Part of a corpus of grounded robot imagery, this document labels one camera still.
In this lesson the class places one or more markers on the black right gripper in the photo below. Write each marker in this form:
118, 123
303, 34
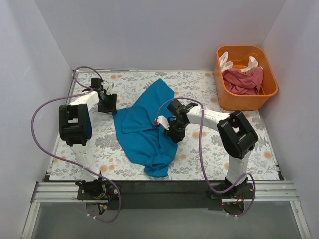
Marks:
175, 134

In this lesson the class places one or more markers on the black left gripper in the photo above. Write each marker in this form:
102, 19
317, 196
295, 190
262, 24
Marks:
106, 105

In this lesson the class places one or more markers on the blue t shirt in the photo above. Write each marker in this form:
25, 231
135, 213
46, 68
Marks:
142, 142

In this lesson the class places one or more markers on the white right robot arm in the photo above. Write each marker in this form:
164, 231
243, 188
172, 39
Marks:
237, 136

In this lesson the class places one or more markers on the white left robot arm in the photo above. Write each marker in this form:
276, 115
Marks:
75, 130

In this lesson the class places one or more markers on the floral table mat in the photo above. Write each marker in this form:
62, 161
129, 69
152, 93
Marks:
201, 154

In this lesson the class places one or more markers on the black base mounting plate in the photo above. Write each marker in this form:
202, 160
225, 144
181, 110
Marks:
159, 195

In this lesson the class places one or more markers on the white t shirt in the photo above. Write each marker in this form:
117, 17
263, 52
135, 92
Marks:
225, 64

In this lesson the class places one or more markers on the pink t shirt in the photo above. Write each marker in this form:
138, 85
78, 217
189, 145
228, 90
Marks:
243, 83

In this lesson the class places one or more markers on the orange plastic bin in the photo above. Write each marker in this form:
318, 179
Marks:
239, 55

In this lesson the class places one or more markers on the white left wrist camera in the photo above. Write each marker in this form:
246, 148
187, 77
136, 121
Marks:
108, 87

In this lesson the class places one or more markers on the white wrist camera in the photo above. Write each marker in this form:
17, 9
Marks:
162, 121
108, 87

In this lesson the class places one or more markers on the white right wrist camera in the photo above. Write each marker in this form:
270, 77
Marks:
162, 121

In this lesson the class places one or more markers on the aluminium frame rail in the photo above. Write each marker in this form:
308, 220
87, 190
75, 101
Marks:
274, 213

